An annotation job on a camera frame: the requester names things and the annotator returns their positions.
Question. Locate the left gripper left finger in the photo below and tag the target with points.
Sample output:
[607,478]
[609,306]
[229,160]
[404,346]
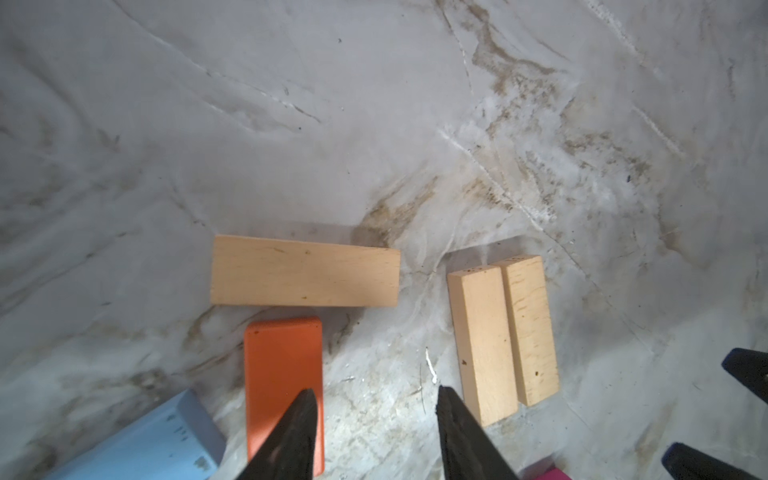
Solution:
[288,451]

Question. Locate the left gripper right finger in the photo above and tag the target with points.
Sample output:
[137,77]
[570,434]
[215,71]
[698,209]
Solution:
[467,452]

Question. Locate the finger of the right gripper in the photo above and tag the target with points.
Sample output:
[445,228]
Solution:
[683,462]
[749,367]

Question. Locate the orange-red block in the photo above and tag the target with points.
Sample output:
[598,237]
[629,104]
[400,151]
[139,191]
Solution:
[282,358]

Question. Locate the light blue block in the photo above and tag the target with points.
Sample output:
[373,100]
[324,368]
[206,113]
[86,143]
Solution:
[176,440]

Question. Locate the natural wood block diagonal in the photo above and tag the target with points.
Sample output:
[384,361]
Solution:
[533,346]

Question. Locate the magenta cube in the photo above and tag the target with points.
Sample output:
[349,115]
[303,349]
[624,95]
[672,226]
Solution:
[553,473]

